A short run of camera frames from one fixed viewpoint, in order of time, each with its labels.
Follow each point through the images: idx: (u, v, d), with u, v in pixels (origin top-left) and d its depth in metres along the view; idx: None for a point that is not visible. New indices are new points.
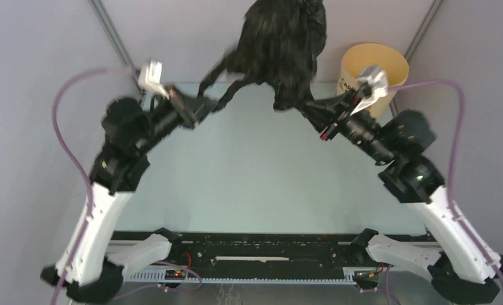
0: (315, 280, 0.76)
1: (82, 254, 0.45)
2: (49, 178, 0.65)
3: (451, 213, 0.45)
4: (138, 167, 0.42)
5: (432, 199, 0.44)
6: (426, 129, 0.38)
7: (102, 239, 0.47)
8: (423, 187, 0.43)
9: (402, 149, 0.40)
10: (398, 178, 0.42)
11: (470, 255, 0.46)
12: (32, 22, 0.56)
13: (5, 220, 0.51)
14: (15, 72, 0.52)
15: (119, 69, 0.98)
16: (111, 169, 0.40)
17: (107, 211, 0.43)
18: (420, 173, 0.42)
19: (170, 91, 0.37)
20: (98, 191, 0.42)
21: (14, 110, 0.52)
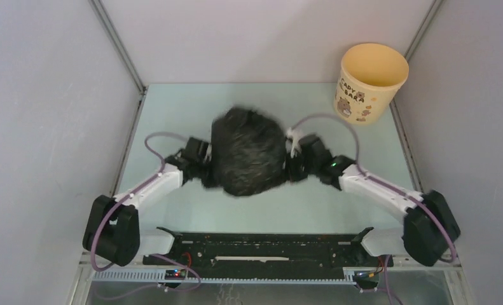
0: (315, 280, 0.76)
1: (144, 193, 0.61)
2: (49, 177, 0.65)
3: (361, 175, 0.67)
4: (192, 167, 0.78)
5: (345, 171, 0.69)
6: (322, 153, 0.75)
7: (153, 196, 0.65)
8: (340, 169, 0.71)
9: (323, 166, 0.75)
10: (324, 168, 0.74)
11: (388, 197, 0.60)
12: (28, 22, 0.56)
13: (7, 220, 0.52)
14: (9, 71, 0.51)
15: (118, 70, 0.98)
16: (180, 159, 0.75)
17: (173, 175, 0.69)
18: (334, 161, 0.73)
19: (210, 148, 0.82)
20: (170, 169, 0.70)
21: (7, 110, 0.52)
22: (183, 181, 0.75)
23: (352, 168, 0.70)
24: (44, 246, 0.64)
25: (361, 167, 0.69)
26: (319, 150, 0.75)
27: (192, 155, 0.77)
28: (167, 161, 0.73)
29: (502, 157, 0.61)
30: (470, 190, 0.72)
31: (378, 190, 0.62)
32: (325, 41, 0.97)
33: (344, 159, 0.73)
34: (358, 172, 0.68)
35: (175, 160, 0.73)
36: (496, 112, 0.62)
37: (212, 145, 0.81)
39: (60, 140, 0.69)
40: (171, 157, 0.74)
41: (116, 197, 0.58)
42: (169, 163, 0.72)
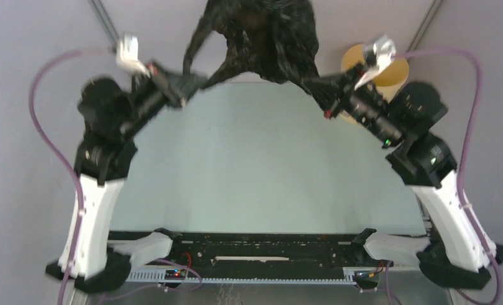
0: (315, 280, 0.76)
1: (83, 248, 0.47)
2: (37, 178, 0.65)
3: (458, 199, 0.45)
4: (122, 155, 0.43)
5: (442, 184, 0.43)
6: (435, 103, 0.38)
7: (102, 227, 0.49)
8: (435, 171, 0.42)
9: (409, 124, 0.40)
10: (406, 157, 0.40)
11: (467, 244, 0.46)
12: (12, 22, 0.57)
13: None
14: None
15: (108, 69, 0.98)
16: (95, 159, 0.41)
17: (99, 202, 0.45)
18: (433, 155, 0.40)
19: (149, 69, 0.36)
20: (84, 183, 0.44)
21: None
22: (123, 174, 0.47)
23: (451, 176, 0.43)
24: (34, 245, 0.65)
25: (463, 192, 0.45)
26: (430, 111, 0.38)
27: (110, 125, 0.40)
28: (81, 171, 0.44)
29: None
30: (475, 190, 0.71)
31: (461, 225, 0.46)
32: (326, 40, 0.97)
33: (445, 152, 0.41)
34: (454, 190, 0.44)
35: (86, 158, 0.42)
36: (498, 111, 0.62)
37: (156, 73, 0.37)
39: (48, 140, 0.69)
40: (79, 156, 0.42)
41: (60, 263, 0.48)
42: (84, 175, 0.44)
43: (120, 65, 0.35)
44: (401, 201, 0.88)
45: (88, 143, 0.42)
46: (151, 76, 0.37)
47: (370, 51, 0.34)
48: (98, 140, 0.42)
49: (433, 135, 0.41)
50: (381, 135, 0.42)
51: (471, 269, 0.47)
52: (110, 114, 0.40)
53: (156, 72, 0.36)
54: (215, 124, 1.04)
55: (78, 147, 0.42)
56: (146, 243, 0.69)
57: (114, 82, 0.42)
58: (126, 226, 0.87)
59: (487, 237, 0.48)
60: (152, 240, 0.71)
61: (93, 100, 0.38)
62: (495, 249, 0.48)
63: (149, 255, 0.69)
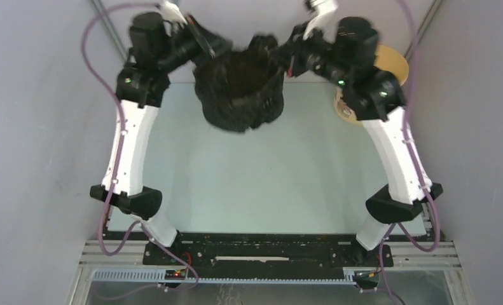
0: (314, 280, 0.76)
1: (126, 167, 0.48)
2: (48, 178, 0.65)
3: (403, 135, 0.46)
4: (158, 82, 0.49)
5: (389, 117, 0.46)
6: (369, 34, 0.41)
7: (139, 154, 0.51)
8: (383, 105, 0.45)
9: (351, 56, 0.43)
10: (362, 92, 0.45)
11: (406, 178, 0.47)
12: (27, 22, 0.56)
13: (7, 222, 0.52)
14: (11, 74, 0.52)
15: (117, 70, 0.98)
16: (135, 84, 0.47)
17: (140, 123, 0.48)
18: (384, 88, 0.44)
19: (188, 20, 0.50)
20: (126, 105, 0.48)
21: (9, 112, 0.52)
22: (156, 105, 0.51)
23: (399, 112, 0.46)
24: (44, 246, 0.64)
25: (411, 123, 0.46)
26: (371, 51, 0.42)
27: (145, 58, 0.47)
28: (122, 96, 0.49)
29: (501, 157, 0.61)
30: (470, 192, 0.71)
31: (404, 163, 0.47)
32: None
33: (392, 83, 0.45)
34: (403, 126, 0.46)
35: (126, 83, 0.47)
36: (496, 112, 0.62)
37: (191, 23, 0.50)
39: (60, 140, 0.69)
40: (120, 77, 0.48)
41: (103, 185, 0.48)
42: (124, 99, 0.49)
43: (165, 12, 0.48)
44: None
45: (130, 70, 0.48)
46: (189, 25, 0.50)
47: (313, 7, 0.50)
48: (137, 70, 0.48)
49: (385, 72, 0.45)
50: (334, 77, 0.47)
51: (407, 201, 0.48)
52: (152, 51, 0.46)
53: (192, 21, 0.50)
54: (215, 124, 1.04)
55: (117, 77, 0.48)
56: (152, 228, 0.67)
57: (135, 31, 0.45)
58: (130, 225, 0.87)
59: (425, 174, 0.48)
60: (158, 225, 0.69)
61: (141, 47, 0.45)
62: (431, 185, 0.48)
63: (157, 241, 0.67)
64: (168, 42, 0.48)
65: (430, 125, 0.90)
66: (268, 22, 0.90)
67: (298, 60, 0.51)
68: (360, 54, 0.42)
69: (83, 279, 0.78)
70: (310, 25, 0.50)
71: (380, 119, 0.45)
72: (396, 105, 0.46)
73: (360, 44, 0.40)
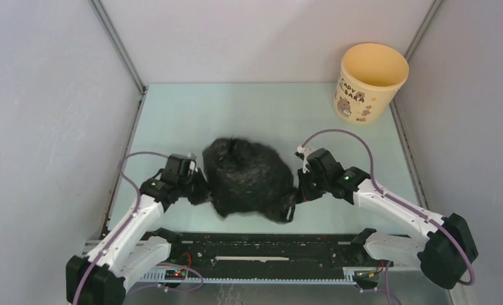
0: (314, 280, 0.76)
1: (119, 242, 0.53)
2: (48, 178, 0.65)
3: (378, 192, 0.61)
4: (173, 192, 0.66)
5: (358, 188, 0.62)
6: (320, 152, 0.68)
7: (134, 241, 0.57)
8: (354, 182, 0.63)
9: (314, 164, 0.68)
10: (341, 183, 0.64)
11: (406, 218, 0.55)
12: (27, 21, 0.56)
13: (7, 221, 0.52)
14: (12, 74, 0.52)
15: (117, 70, 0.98)
16: (158, 186, 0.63)
17: (150, 211, 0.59)
18: (346, 174, 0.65)
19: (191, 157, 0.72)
20: (144, 197, 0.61)
21: (8, 111, 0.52)
22: (164, 208, 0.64)
23: (367, 182, 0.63)
24: (44, 246, 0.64)
25: (376, 181, 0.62)
26: (329, 161, 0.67)
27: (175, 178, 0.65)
28: (143, 190, 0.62)
29: (502, 157, 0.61)
30: (470, 192, 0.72)
31: (397, 209, 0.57)
32: (325, 42, 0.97)
33: (356, 172, 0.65)
34: (373, 188, 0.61)
35: (151, 185, 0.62)
36: (497, 112, 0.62)
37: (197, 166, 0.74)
39: (60, 140, 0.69)
40: (147, 182, 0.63)
41: (87, 256, 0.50)
42: (145, 194, 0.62)
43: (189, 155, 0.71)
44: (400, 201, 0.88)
45: (154, 180, 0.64)
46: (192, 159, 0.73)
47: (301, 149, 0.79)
48: (162, 181, 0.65)
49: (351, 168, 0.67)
50: (325, 183, 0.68)
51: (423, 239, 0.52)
52: (179, 174, 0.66)
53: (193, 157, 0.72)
54: (215, 125, 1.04)
55: (144, 184, 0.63)
56: (142, 257, 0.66)
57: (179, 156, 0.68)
58: None
59: (430, 213, 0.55)
60: (147, 251, 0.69)
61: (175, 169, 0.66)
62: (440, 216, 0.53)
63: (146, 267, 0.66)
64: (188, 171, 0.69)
65: (430, 126, 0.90)
66: (268, 23, 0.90)
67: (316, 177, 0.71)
68: (319, 166, 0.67)
69: None
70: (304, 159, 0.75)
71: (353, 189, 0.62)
72: (364, 178, 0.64)
73: (311, 158, 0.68)
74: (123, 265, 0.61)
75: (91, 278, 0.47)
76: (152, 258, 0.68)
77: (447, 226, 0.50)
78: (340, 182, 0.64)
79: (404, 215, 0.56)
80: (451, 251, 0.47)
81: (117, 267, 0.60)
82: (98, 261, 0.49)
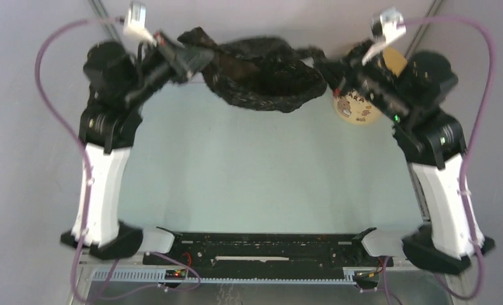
0: (314, 280, 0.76)
1: (94, 216, 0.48)
2: (48, 179, 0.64)
3: (458, 185, 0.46)
4: (124, 120, 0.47)
5: (445, 166, 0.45)
6: (444, 72, 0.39)
7: (112, 192, 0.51)
8: (441, 151, 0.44)
9: (416, 95, 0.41)
10: (418, 136, 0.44)
11: (456, 230, 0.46)
12: (24, 23, 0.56)
13: (6, 220, 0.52)
14: (12, 75, 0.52)
15: None
16: (99, 127, 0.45)
17: (108, 170, 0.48)
18: (444, 135, 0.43)
19: (158, 39, 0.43)
20: (90, 152, 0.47)
21: (9, 112, 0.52)
22: (128, 144, 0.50)
23: (458, 161, 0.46)
24: (42, 247, 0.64)
25: (461, 171, 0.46)
26: (447, 92, 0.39)
27: (115, 91, 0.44)
28: (86, 139, 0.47)
29: (502, 157, 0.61)
30: (470, 192, 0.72)
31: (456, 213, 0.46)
32: (325, 41, 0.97)
33: (454, 127, 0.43)
34: (459, 176, 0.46)
35: (89, 126, 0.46)
36: (498, 111, 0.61)
37: (162, 42, 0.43)
39: (58, 141, 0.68)
40: (84, 116, 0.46)
41: (72, 233, 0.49)
42: (89, 144, 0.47)
43: (127, 32, 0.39)
44: (401, 201, 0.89)
45: (93, 112, 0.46)
46: (158, 45, 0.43)
47: (379, 22, 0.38)
48: (102, 110, 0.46)
49: (447, 116, 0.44)
50: (390, 111, 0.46)
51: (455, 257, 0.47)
52: (114, 92, 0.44)
53: (162, 42, 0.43)
54: (215, 125, 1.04)
55: (81, 117, 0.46)
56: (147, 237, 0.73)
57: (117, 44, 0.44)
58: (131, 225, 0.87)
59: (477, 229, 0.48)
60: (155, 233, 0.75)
61: (102, 61, 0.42)
62: (481, 240, 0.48)
63: (152, 246, 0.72)
64: (133, 70, 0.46)
65: None
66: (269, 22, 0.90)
67: (351, 82, 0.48)
68: (429, 100, 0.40)
69: (84, 279, 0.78)
70: (370, 49, 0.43)
71: (437, 166, 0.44)
72: (454, 154, 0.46)
73: (431, 86, 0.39)
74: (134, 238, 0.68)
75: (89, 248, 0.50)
76: (156, 241, 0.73)
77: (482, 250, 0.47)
78: (427, 134, 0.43)
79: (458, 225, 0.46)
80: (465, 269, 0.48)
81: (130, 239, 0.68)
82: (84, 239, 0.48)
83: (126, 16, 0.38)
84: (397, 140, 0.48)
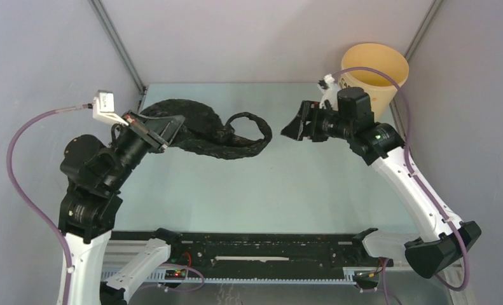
0: (315, 280, 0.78)
1: (74, 304, 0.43)
2: (48, 178, 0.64)
3: (407, 168, 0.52)
4: (106, 201, 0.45)
5: (389, 155, 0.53)
6: (364, 102, 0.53)
7: (95, 277, 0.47)
8: (382, 147, 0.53)
9: (347, 109, 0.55)
10: (364, 141, 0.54)
11: (425, 210, 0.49)
12: (27, 21, 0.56)
13: (6, 222, 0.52)
14: (10, 74, 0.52)
15: (117, 70, 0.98)
16: (78, 216, 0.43)
17: (87, 255, 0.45)
18: (379, 133, 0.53)
19: (129, 120, 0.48)
20: (71, 239, 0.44)
21: (7, 110, 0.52)
22: (109, 227, 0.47)
23: (400, 152, 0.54)
24: (46, 245, 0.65)
25: (410, 157, 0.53)
26: (362, 108, 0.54)
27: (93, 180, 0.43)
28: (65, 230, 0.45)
29: (502, 157, 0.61)
30: (470, 192, 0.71)
31: (417, 195, 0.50)
32: (325, 41, 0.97)
33: (389, 132, 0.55)
34: (404, 163, 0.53)
35: (68, 216, 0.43)
36: (498, 110, 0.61)
37: (135, 123, 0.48)
39: (61, 140, 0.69)
40: (62, 212, 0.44)
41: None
42: (68, 232, 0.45)
43: (98, 119, 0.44)
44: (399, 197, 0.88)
45: (70, 204, 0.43)
46: (131, 124, 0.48)
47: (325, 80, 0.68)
48: (80, 198, 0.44)
49: (385, 125, 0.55)
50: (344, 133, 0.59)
51: (434, 238, 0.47)
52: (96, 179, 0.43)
53: (134, 122, 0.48)
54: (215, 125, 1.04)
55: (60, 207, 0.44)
56: (143, 261, 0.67)
57: (95, 140, 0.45)
58: (130, 225, 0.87)
59: (448, 210, 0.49)
60: (148, 255, 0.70)
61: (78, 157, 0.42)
62: (460, 222, 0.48)
63: (149, 269, 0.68)
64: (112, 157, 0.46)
65: (430, 125, 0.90)
66: (268, 22, 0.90)
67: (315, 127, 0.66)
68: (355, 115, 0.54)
69: None
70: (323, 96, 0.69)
71: (381, 157, 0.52)
72: (395, 147, 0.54)
73: (351, 103, 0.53)
74: (121, 276, 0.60)
75: None
76: (153, 262, 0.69)
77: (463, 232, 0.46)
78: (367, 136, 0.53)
79: (423, 205, 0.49)
80: (453, 254, 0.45)
81: (115, 278, 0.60)
82: None
83: (95, 104, 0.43)
84: (363, 157, 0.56)
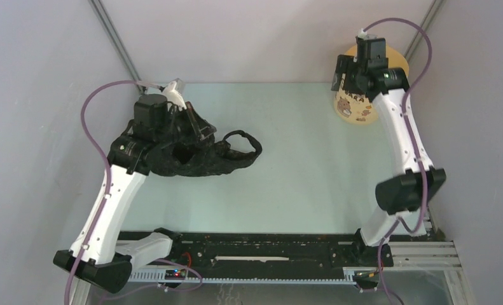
0: (315, 280, 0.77)
1: (100, 231, 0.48)
2: (47, 178, 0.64)
3: (400, 108, 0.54)
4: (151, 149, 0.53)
5: (390, 92, 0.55)
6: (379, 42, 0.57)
7: (123, 213, 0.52)
8: (387, 84, 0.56)
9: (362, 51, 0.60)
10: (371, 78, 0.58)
11: (401, 147, 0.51)
12: (27, 21, 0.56)
13: (6, 221, 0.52)
14: (11, 73, 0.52)
15: (117, 71, 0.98)
16: (128, 152, 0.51)
17: (124, 188, 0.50)
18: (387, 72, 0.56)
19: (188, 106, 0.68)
20: (116, 170, 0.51)
21: (8, 111, 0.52)
22: (145, 172, 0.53)
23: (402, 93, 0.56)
24: (48, 246, 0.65)
25: (409, 100, 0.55)
26: (377, 50, 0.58)
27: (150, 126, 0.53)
28: (112, 161, 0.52)
29: (502, 156, 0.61)
30: (471, 192, 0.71)
31: (399, 134, 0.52)
32: (325, 42, 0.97)
33: (399, 75, 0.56)
34: (400, 103, 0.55)
35: (119, 149, 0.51)
36: (498, 110, 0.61)
37: (190, 109, 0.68)
39: (61, 141, 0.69)
40: (115, 146, 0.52)
41: (71, 251, 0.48)
42: (115, 164, 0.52)
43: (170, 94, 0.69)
44: None
45: (124, 140, 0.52)
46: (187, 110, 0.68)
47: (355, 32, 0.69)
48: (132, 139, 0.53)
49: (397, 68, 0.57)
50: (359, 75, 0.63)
51: (400, 172, 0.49)
52: (152, 126, 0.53)
53: (191, 109, 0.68)
54: (215, 124, 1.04)
55: (114, 142, 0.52)
56: (144, 246, 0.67)
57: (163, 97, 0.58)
58: (130, 226, 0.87)
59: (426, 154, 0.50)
60: (150, 243, 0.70)
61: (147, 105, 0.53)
62: (429, 166, 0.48)
63: (148, 257, 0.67)
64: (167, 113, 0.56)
65: (430, 125, 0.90)
66: (268, 22, 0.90)
67: None
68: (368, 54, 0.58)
69: (81, 295, 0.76)
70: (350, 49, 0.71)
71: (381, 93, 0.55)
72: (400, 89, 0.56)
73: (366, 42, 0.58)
74: (128, 248, 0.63)
75: (81, 270, 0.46)
76: (153, 250, 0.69)
77: (427, 173, 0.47)
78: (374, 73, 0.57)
79: (402, 143, 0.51)
80: (410, 188, 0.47)
81: (123, 249, 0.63)
82: (82, 257, 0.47)
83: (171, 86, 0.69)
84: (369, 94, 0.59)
